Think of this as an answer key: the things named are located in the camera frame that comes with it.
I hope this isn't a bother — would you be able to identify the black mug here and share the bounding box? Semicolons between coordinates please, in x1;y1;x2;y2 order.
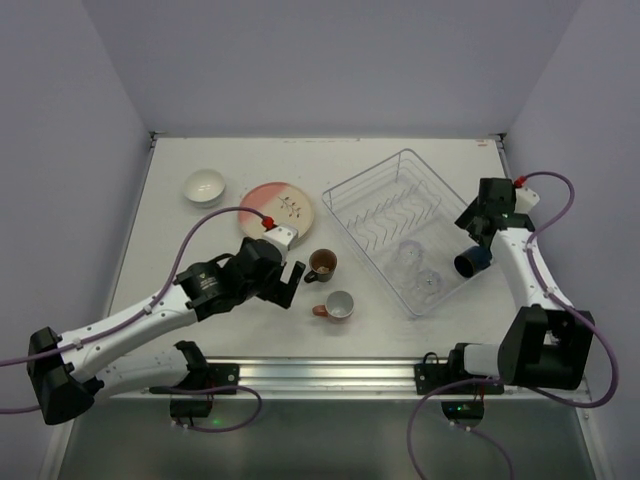
304;249;338;284

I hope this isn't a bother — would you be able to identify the blue mug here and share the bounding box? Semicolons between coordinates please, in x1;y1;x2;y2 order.
453;245;493;279

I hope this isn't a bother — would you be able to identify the cream plate yellow patch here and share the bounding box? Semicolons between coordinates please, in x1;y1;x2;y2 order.
291;231;312;249

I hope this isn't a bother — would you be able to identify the cream plate green patch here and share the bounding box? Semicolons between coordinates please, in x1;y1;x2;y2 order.
292;227;314;248

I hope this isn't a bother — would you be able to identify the pink mug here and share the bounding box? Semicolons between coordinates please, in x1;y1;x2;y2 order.
312;291;355;322

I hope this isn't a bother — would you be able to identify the cream plate orange patch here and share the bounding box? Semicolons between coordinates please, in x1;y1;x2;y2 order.
240;182;315;231

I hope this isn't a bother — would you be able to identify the clear glass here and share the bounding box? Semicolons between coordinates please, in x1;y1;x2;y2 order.
411;269;444;304
394;240;425;272

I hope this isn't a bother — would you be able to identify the white ceramic bowl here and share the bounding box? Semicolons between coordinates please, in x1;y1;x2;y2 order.
182;169;226;208

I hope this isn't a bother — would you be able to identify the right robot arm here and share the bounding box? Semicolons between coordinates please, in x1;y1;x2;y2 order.
448;178;594;390

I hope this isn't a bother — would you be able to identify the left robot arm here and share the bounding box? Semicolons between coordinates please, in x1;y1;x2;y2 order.
27;226;305;425

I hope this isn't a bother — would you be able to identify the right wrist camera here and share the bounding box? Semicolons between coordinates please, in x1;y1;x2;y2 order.
514;186;540;215

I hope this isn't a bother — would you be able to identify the white wire dish rack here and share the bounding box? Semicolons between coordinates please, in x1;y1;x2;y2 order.
322;149;473;317

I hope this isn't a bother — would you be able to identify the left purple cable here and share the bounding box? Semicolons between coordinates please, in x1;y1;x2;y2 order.
0;206;276;434

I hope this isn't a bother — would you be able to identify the aluminium mounting rail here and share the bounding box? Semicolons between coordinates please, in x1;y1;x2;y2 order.
62;355;591;401

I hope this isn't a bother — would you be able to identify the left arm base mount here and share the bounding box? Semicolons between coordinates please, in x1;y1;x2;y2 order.
169;363;240;425

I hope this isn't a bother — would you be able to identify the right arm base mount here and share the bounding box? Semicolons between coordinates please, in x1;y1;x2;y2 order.
414;350;485;428

